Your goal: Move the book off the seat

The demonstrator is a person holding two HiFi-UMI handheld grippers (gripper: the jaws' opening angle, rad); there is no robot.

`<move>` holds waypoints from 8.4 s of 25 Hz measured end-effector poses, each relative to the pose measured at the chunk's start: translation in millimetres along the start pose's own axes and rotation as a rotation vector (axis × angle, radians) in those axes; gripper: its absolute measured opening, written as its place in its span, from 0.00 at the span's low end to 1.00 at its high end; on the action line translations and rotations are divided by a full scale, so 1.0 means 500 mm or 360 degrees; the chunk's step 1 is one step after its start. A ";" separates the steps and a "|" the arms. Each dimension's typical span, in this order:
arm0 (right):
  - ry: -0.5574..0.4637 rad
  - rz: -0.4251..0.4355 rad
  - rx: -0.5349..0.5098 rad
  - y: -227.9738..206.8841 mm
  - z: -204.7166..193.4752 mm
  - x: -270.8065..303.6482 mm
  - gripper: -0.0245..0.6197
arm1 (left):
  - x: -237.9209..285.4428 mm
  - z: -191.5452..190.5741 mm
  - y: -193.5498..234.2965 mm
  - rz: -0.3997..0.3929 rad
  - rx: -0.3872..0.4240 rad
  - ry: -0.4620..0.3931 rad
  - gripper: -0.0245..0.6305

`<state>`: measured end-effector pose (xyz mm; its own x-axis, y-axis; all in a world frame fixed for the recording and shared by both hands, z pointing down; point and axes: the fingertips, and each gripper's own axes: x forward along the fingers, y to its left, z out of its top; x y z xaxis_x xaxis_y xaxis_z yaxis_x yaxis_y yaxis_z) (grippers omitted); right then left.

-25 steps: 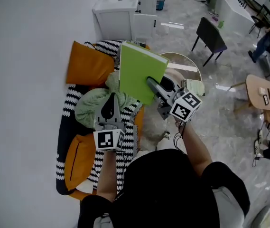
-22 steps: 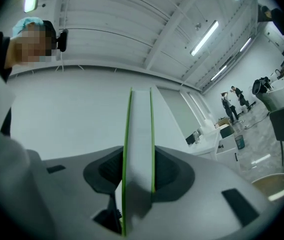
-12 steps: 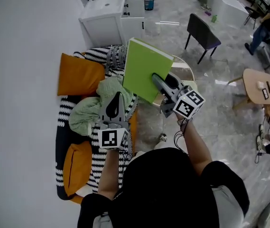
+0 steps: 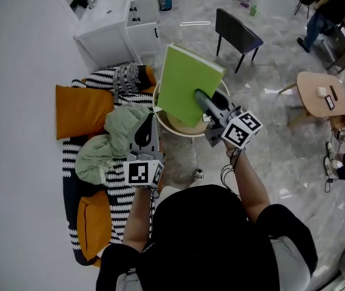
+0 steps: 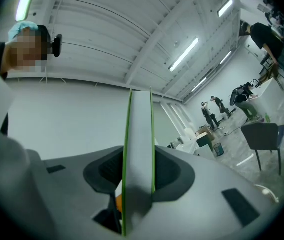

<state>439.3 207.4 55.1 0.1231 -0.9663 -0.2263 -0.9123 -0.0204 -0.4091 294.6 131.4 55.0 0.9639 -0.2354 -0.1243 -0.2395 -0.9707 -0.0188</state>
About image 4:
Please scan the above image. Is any thin black cable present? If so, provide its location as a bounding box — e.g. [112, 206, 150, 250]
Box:
[219, 155, 241, 195]

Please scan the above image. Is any green fleece blanket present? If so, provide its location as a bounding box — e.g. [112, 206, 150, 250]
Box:
[75, 103, 152, 185]

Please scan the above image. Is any person's right forearm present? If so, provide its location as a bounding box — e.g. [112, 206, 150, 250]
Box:
[223, 139, 272, 224]

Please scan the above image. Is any person's black shirt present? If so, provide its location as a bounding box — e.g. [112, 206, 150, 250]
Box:
[96, 184, 318, 291]

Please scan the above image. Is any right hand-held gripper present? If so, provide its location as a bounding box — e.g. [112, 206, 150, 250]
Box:
[193, 89, 264, 150]

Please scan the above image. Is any beige round basket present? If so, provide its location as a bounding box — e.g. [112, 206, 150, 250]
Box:
[152, 79, 231, 138]

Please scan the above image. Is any grey patterned knit throw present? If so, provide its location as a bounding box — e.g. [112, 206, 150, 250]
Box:
[112, 62, 140, 95]

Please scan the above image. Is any orange sofa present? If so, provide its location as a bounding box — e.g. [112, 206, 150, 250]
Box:
[62, 64, 164, 269]

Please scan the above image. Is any dark chair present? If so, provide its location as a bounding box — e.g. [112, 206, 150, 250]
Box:
[215, 8, 264, 74]
[292, 0, 316, 20]

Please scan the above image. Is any person's left forearm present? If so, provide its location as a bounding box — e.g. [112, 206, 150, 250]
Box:
[122, 186, 156, 248]

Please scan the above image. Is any person's grey shoulder strap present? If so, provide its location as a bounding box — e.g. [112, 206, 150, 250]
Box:
[116, 268, 144, 291]
[270, 235, 312, 291]

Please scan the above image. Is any white sink cabinet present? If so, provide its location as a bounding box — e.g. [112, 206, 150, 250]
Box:
[73, 0, 163, 70]

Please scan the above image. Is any blue mesh waste bin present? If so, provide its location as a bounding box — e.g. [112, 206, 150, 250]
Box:
[156, 0, 173, 12]

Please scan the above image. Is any orange cushion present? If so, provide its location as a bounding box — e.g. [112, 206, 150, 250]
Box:
[55, 84, 115, 141]
[76, 189, 112, 262]

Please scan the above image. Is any oval wooden side table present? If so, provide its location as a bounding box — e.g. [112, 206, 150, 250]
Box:
[278, 70, 345, 133]

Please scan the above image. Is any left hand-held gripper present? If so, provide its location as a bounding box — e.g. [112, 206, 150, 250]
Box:
[122, 112, 165, 190]

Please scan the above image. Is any green book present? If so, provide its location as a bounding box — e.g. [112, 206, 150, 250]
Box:
[156, 43, 227, 129]

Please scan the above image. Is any white flat floor strip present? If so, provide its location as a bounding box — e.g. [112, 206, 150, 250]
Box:
[179, 20, 212, 27]

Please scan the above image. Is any white paper sheet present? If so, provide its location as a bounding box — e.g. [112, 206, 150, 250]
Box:
[264, 88, 294, 96]

